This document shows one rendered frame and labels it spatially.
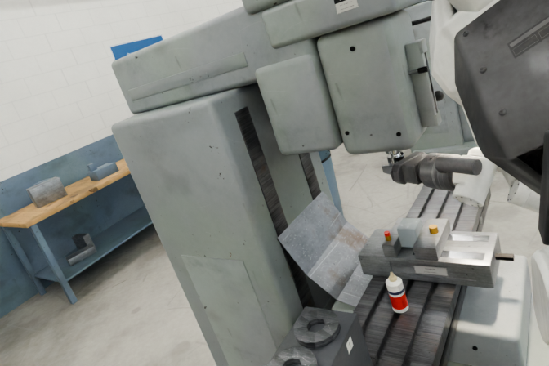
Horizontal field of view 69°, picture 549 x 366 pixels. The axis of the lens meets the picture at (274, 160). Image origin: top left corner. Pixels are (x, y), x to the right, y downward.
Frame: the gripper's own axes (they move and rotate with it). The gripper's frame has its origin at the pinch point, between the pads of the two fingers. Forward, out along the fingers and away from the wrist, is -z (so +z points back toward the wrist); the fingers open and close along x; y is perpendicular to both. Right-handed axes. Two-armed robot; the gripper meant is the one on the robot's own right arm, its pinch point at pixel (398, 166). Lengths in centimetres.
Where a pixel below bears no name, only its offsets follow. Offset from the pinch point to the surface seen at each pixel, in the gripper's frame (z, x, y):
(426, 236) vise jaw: 5.9, 2.1, 19.5
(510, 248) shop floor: -63, -132, 122
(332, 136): -4.6, 14.8, -14.4
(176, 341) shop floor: -177, 62, 121
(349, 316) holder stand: 20.3, 40.6, 12.0
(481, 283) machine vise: 19.8, 1.6, 29.1
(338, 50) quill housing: 1.6, 10.6, -35.0
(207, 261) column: -48, 48, 19
